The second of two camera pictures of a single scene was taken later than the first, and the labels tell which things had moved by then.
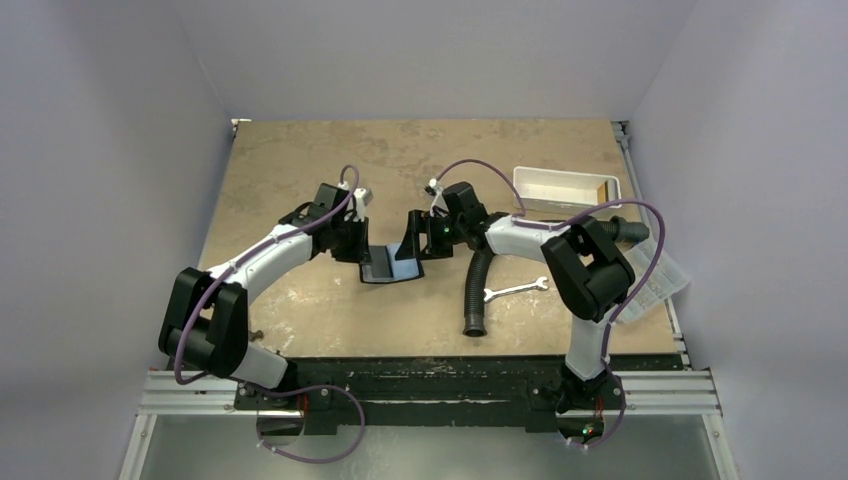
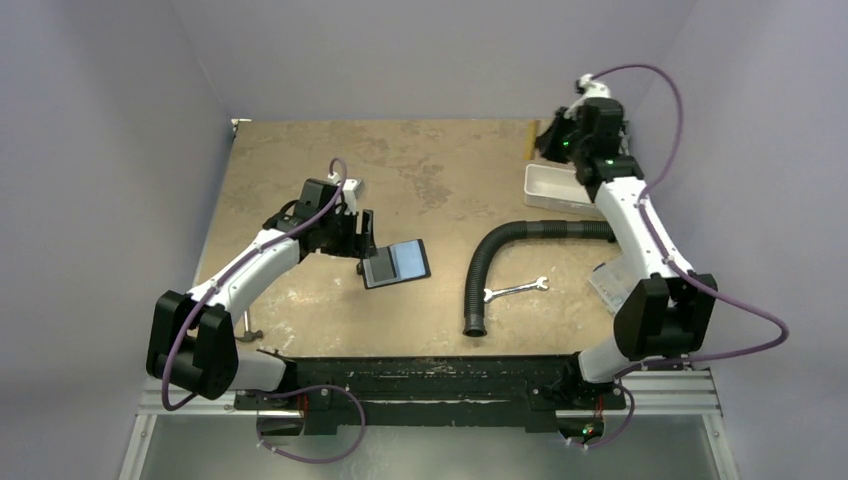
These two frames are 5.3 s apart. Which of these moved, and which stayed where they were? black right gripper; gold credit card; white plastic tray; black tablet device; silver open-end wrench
Moved: black right gripper; gold credit card
Stayed: white plastic tray; silver open-end wrench; black tablet device
